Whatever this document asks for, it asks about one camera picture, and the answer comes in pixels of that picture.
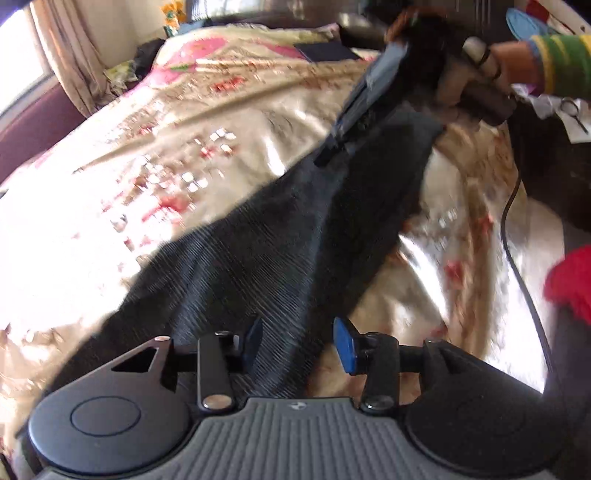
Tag red garment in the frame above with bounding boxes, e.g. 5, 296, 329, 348
542, 244, 591, 319

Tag person's right hand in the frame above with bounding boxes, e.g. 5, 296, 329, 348
436, 37, 544, 112

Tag person's striped-sleeve right forearm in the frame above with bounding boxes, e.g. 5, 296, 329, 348
526, 32, 591, 100

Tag yellow toy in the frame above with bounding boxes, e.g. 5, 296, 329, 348
161, 0, 185, 35

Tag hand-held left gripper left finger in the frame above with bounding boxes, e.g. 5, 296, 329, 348
111, 318, 266, 412

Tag dark bedside table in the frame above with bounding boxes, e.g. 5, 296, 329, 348
508, 95, 591, 232

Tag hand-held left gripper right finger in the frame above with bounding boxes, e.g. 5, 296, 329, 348
332, 316, 468, 414

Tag dark plaid pants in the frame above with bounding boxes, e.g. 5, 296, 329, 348
44, 104, 445, 400

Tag floral satin bed blanket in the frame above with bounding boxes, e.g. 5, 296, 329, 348
0, 23, 568, 467

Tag dark clothing pile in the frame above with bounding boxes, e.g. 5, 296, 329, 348
133, 38, 169, 77

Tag blue round fan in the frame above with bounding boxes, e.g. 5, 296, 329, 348
505, 7, 550, 38

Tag green floral cloth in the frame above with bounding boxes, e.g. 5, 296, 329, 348
102, 60, 141, 93

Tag black cable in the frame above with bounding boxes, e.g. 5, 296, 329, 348
501, 173, 566, 398

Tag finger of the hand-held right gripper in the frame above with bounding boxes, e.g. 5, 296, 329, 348
313, 39, 409, 168

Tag maroon sofa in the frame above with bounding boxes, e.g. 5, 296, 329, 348
0, 80, 88, 185

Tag beige curtain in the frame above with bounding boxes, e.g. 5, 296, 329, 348
30, 0, 121, 118

